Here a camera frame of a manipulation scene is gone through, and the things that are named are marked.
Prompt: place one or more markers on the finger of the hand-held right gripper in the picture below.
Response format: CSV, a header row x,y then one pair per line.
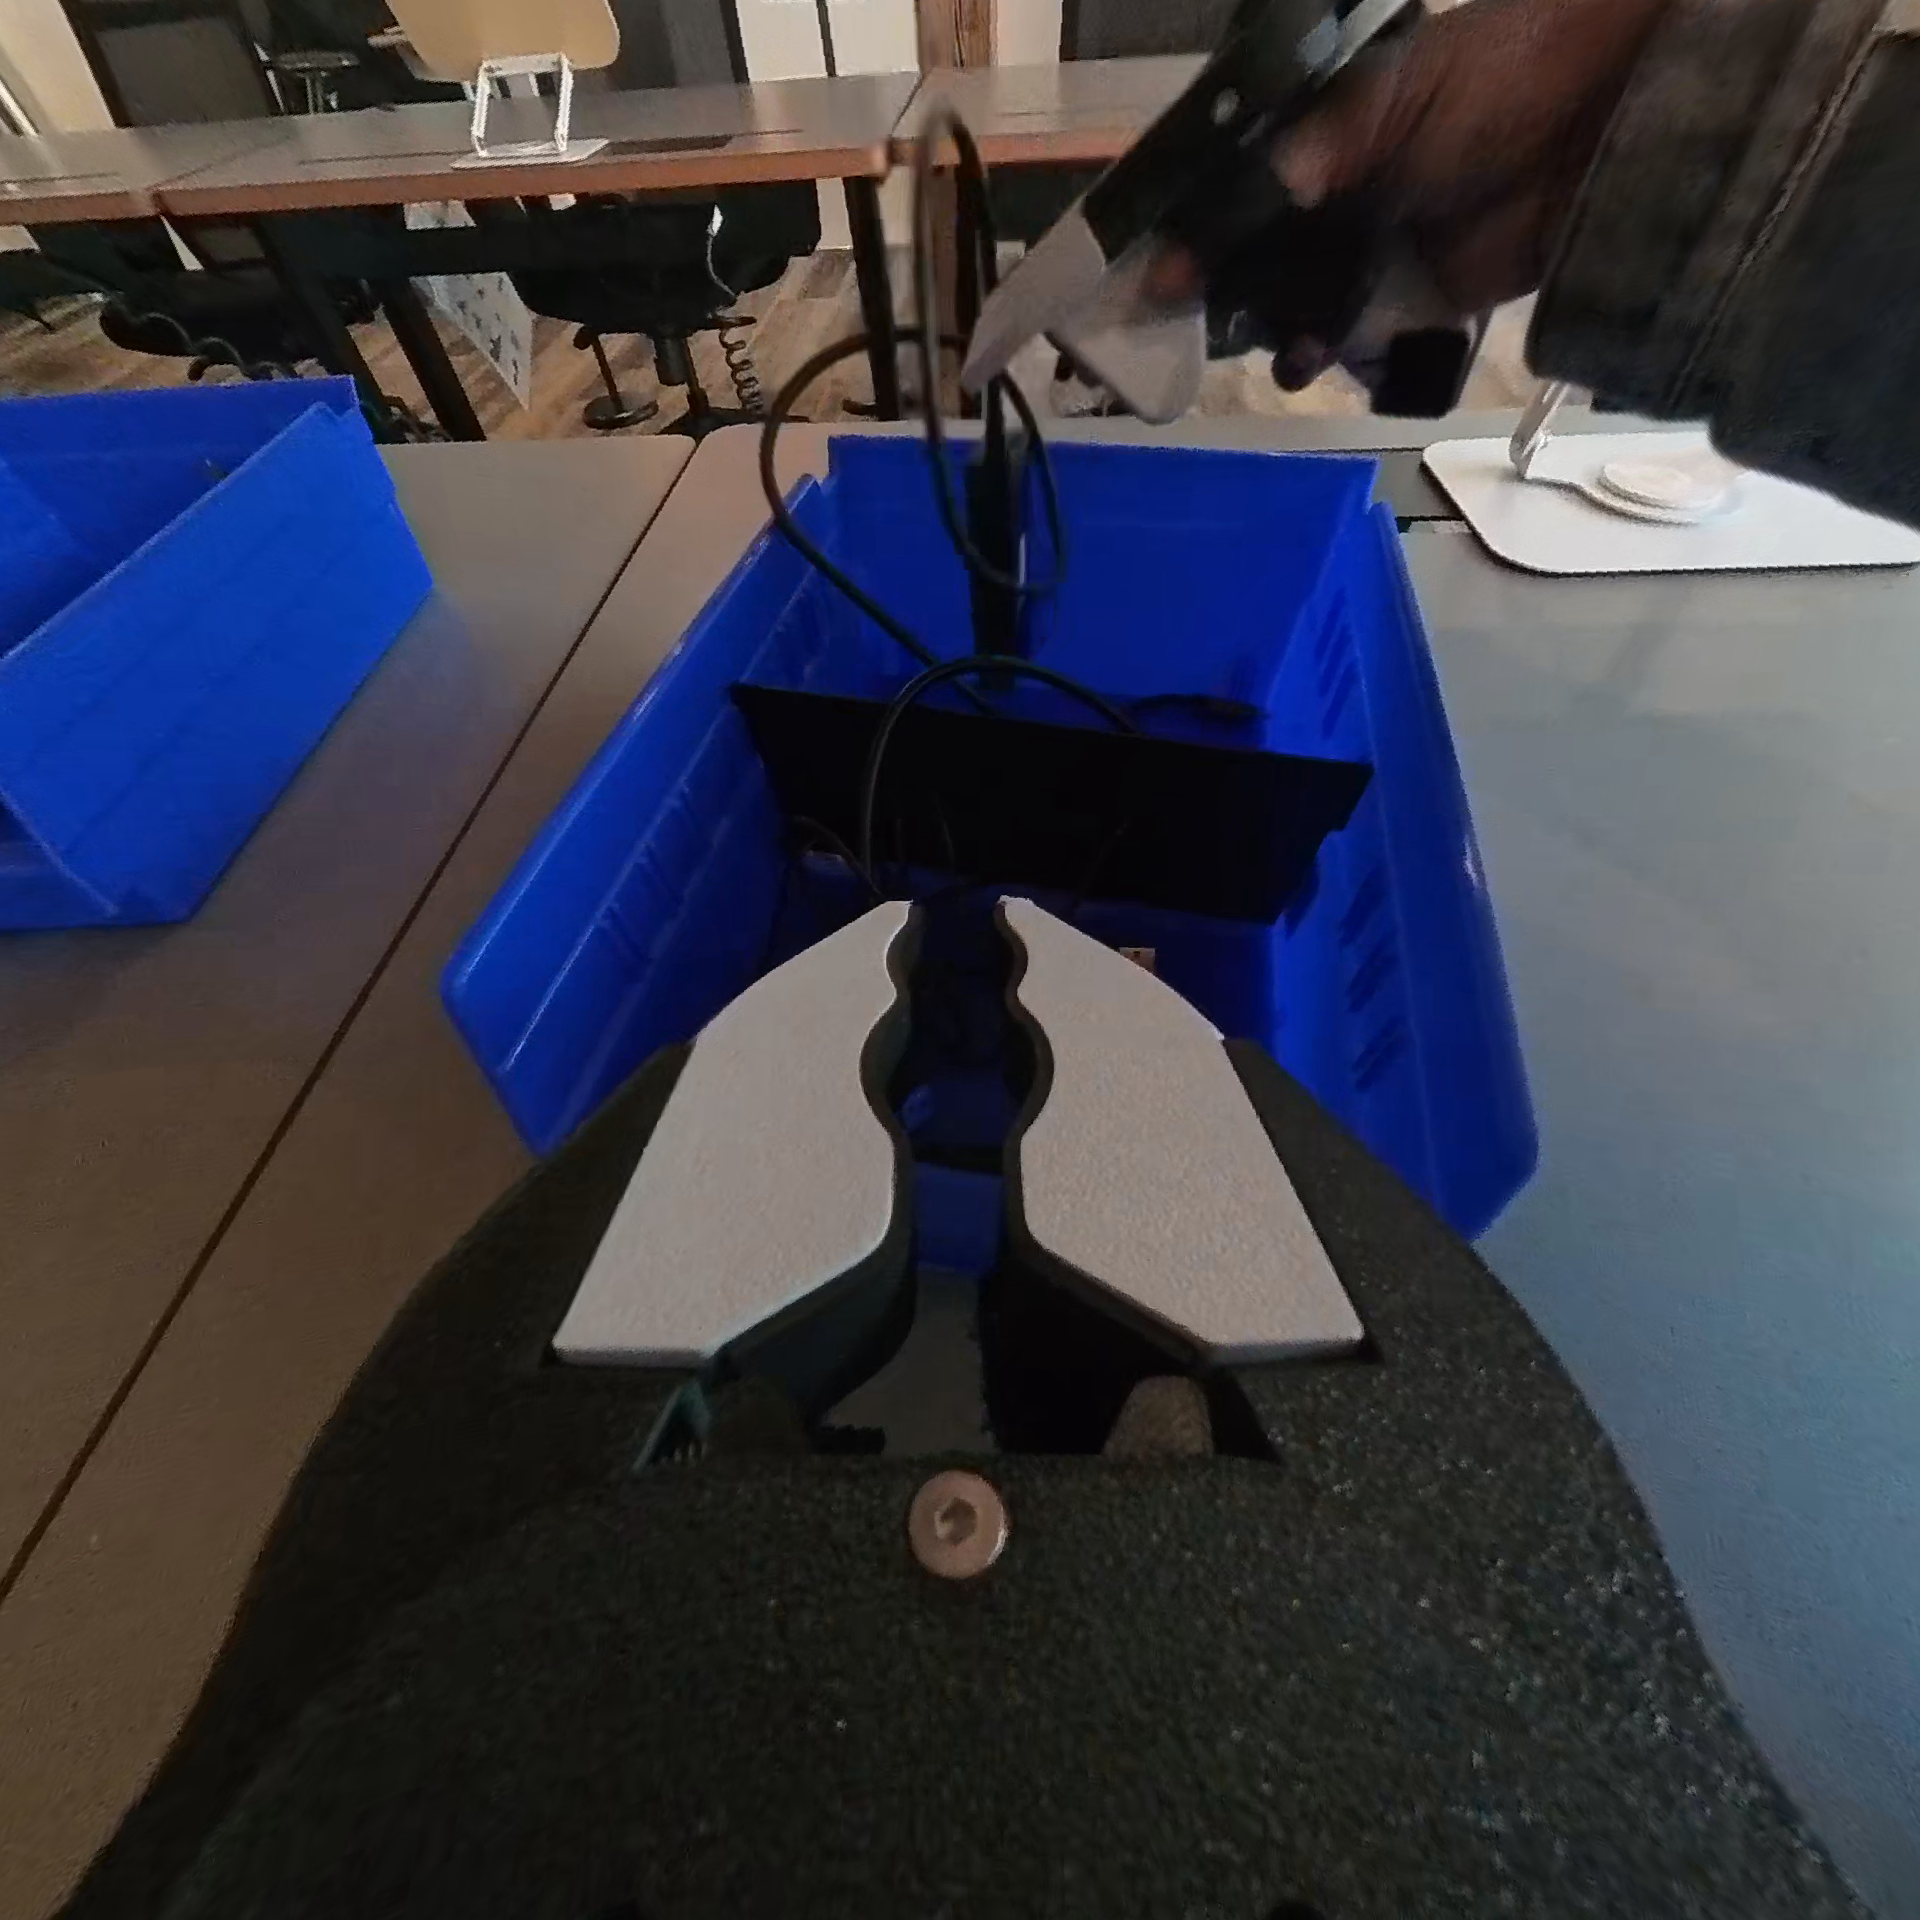
x,y
1105,303

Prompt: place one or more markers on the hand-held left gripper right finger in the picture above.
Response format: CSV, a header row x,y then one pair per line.
x,y
1170,1171

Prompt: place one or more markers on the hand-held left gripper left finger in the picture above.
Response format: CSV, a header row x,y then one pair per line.
x,y
751,1171

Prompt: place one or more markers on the blue plastic bin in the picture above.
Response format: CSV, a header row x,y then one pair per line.
x,y
601,869
181,662

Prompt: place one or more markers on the black usb hub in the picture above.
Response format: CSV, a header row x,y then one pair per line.
x,y
1200,814

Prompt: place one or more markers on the person's right forearm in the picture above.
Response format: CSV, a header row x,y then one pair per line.
x,y
1769,242

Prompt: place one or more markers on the person's right hand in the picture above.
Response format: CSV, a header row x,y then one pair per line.
x,y
1500,120

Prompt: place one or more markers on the black office chair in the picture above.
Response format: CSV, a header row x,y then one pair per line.
x,y
676,286
181,63

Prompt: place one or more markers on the dark office desk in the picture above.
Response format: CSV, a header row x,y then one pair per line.
x,y
601,135

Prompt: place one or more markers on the white document stand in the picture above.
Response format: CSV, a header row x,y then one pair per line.
x,y
1665,504

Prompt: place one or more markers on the wooden board on stand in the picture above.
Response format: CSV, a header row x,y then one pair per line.
x,y
512,46

